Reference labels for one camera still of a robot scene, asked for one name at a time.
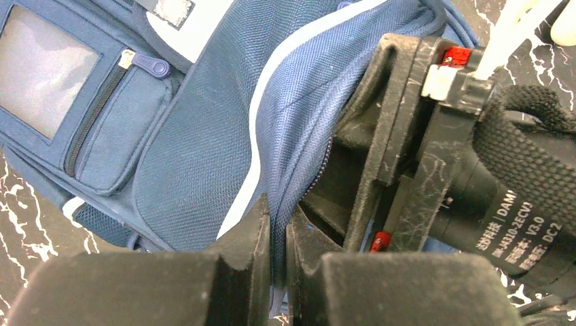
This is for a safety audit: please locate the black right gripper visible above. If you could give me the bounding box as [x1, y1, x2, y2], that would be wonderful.
[386, 34, 575, 288]

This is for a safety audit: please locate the navy blue student backpack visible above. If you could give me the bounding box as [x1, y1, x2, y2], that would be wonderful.
[1, 1, 479, 316]

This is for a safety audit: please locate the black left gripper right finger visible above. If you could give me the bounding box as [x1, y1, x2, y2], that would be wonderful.
[286, 209, 522, 325]

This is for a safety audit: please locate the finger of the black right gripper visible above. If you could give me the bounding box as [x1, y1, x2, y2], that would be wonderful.
[300, 33, 432, 252]

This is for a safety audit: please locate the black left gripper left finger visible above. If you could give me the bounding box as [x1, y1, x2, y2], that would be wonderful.
[7, 195, 270, 325]

